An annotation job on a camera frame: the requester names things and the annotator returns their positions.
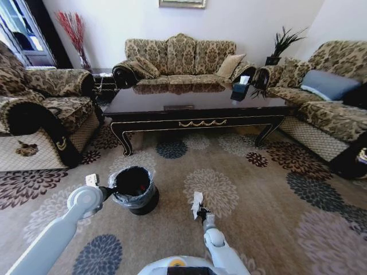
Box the white tissue trash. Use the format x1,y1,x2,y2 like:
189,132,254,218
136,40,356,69
189,191,205,221

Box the black trash bin with liner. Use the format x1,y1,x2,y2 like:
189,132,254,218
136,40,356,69
107,166,160,217

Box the floral patterned rug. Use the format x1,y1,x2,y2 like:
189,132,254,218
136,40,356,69
0,125,367,275

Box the white robot front shell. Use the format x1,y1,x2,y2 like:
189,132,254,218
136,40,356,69
136,256,222,275

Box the dark wooden coffee table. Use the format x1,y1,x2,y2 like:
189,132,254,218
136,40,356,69
102,82,299,157

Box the dark side table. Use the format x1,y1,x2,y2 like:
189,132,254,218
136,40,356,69
89,68,122,93

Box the patterned armchair with black trim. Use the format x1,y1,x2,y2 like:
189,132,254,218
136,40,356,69
0,40,104,172

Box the black tissue box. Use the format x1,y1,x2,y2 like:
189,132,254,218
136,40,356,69
231,75,250,95

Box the patterned sofa cushion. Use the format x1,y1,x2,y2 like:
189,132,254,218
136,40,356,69
134,55,161,79
275,56,314,88

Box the beige quilted cushion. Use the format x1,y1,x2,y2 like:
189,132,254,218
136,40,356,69
216,53,247,78

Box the patterned sofa with quilted base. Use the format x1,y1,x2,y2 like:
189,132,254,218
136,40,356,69
253,40,367,180

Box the patterned three-seat sofa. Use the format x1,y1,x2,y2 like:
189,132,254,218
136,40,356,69
112,32,257,90

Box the red dried branches in vase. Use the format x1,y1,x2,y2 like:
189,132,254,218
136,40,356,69
54,10,93,71

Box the blue-grey cushion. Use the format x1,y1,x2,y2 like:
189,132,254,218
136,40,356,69
299,69,362,101

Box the dark glass-door cabinet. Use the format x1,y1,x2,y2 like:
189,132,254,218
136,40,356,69
0,0,73,70

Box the green plant in black pot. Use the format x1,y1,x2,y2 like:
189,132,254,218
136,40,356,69
264,26,309,67

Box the black cushion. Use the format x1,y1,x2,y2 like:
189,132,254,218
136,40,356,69
342,82,367,109

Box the framed wall picture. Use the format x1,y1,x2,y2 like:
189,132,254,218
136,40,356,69
158,0,208,10

